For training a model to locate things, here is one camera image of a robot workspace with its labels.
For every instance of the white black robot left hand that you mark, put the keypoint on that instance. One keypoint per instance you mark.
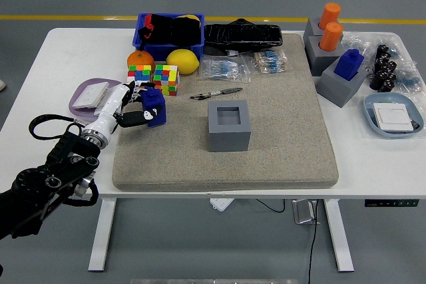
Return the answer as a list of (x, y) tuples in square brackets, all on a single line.
[(111, 104)]

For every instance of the blue square seal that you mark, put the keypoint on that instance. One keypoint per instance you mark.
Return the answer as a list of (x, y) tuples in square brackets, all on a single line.
[(347, 64), (159, 104)]

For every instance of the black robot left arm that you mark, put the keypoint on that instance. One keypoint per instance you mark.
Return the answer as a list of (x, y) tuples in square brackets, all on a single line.
[(60, 161)]

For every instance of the grey cube seal holder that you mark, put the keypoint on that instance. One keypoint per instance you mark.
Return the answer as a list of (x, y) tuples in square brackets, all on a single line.
[(311, 28), (319, 62), (336, 89), (229, 139)]

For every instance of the orange cylinder seal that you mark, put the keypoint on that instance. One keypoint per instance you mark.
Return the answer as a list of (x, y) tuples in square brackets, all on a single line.
[(331, 36), (330, 14)]

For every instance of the purple tray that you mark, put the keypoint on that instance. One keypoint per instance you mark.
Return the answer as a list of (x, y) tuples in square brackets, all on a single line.
[(76, 97)]

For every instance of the multicoloured puzzle cube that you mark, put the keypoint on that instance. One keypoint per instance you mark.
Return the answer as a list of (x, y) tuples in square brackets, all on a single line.
[(139, 72), (166, 78)]

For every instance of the orange fruit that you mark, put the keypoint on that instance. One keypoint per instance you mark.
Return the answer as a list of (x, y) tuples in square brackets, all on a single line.
[(139, 58)]

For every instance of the grey-brown mat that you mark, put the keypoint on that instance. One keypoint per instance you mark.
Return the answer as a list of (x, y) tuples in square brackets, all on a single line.
[(166, 151)]

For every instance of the yellow lemon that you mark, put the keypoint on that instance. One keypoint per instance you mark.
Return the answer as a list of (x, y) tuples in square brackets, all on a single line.
[(182, 61)]

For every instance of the blue plastic bin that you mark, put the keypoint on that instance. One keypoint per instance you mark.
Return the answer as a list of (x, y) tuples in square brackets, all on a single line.
[(191, 52)]

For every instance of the black cloth pouches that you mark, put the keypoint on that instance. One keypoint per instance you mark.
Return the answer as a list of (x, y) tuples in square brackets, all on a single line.
[(179, 31)]

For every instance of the clear bag of resistors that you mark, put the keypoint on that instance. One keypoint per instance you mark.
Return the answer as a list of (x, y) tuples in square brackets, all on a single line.
[(271, 61), (223, 69)]

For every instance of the yellow round item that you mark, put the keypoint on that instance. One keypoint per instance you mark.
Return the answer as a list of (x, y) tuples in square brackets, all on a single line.
[(190, 17)]

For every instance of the white table leg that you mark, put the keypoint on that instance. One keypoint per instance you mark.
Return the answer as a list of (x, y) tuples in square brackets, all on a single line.
[(339, 234), (101, 234)]

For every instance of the white power strip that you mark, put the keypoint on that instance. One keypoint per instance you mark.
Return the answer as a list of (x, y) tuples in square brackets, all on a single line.
[(221, 204)]

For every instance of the clear plastic bag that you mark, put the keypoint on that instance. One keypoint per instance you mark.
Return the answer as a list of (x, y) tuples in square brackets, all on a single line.
[(357, 44)]

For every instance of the light blue tray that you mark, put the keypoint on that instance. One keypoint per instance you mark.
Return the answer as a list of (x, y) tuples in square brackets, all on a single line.
[(371, 104)]

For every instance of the black table control panel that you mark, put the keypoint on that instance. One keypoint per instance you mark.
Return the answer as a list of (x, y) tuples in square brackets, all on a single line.
[(389, 203)]

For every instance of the clear bag of blue parts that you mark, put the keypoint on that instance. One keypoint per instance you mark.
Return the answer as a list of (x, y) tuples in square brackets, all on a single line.
[(409, 81)]

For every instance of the white switch panel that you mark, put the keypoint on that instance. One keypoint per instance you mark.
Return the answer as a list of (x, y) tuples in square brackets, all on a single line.
[(392, 117), (99, 111), (90, 95)]

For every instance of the silver metal bracket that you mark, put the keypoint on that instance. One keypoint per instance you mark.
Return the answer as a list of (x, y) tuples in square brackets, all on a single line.
[(303, 212)]

